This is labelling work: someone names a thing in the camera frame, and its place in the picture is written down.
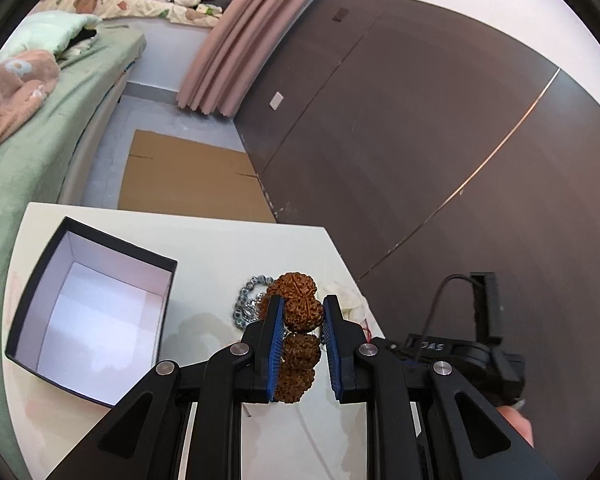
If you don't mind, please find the brown rudraksha bead bracelet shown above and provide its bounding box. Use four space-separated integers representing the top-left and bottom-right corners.
258 271 326 404

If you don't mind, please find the silver ball chain necklace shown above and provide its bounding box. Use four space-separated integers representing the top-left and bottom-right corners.
232 274 274 330

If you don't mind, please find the black open jewelry box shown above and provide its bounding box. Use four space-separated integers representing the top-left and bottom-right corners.
5 217 178 408

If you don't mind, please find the person's right hand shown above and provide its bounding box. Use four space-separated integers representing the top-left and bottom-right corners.
496 400 534 446

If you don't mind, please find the white sheer organza pouch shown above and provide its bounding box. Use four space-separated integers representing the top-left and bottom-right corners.
317 281 370 324

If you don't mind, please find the flat brown cardboard sheet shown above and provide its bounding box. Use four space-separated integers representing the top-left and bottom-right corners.
118 130 275 223

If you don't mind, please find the dark brown wardrobe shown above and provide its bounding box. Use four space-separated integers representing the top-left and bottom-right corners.
236 0 600 477

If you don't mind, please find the bed with green sheet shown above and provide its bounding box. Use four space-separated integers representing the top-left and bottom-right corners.
0 26 146 474

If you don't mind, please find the pink window curtain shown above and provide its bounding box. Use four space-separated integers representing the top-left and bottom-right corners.
178 0 312 118

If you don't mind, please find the pink fleece blanket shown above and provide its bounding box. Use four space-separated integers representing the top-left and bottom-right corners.
0 50 60 145

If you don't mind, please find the floral patterned quilt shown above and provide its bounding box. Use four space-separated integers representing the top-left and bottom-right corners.
32 0 223 28

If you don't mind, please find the light green pillow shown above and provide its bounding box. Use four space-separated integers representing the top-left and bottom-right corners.
0 10 102 61

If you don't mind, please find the black cable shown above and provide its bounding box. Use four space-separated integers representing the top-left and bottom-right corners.
413 273 477 366

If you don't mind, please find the white wall switch plate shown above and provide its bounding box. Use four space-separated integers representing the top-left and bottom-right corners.
270 92 284 110

